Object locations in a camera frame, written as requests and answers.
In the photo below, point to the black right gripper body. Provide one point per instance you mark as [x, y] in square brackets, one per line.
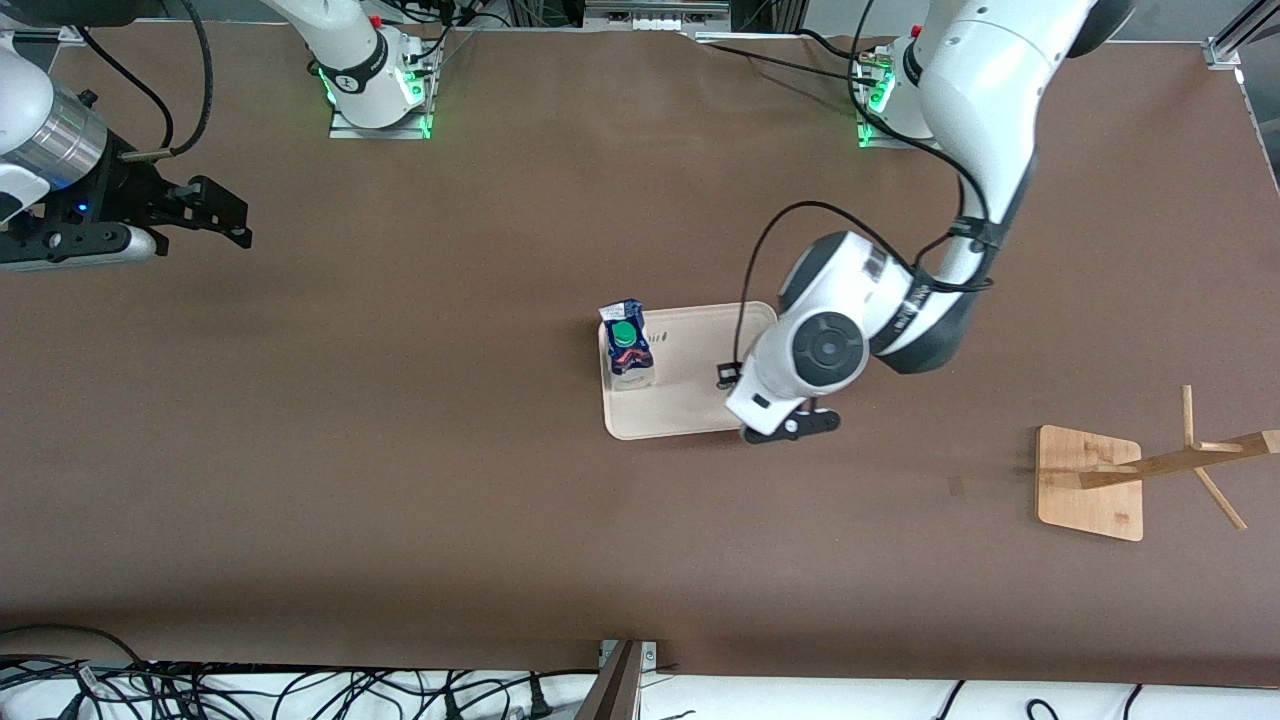
[133, 192]

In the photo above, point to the blue milk carton green cap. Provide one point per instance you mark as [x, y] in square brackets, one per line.
[630, 352]

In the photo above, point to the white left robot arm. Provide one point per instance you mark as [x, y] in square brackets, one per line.
[990, 90]

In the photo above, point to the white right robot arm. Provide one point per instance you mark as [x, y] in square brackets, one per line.
[350, 55]

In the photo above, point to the white tray with bear print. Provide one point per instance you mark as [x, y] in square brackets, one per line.
[690, 380]

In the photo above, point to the wooden cup stand with pegs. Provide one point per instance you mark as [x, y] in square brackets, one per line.
[1090, 490]

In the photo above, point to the aluminium profile corner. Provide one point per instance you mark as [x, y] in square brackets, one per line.
[1232, 40]

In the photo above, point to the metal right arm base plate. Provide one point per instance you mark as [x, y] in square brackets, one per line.
[345, 128]

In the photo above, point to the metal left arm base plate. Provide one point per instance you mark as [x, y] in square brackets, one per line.
[868, 138]

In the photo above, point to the grey metal frame post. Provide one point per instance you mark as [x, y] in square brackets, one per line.
[612, 685]

